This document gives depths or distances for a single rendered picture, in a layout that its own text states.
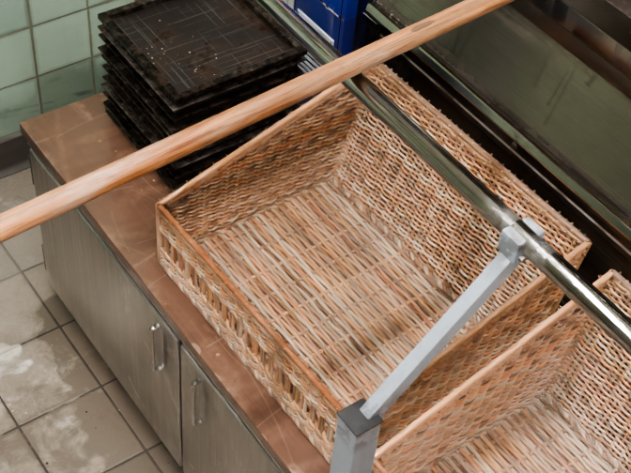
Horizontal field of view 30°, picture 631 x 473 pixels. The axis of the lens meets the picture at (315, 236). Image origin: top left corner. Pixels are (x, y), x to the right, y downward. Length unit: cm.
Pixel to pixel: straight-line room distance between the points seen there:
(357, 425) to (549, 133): 63
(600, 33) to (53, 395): 149
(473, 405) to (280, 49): 77
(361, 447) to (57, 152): 108
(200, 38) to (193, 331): 55
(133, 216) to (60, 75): 93
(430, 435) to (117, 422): 100
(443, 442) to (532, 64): 61
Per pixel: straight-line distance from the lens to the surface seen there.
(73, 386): 270
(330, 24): 227
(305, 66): 239
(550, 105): 189
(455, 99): 208
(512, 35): 193
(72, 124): 242
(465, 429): 188
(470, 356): 187
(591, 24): 177
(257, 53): 219
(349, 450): 152
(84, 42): 306
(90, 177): 140
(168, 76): 213
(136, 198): 225
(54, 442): 262
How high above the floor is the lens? 218
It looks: 47 degrees down
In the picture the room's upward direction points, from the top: 6 degrees clockwise
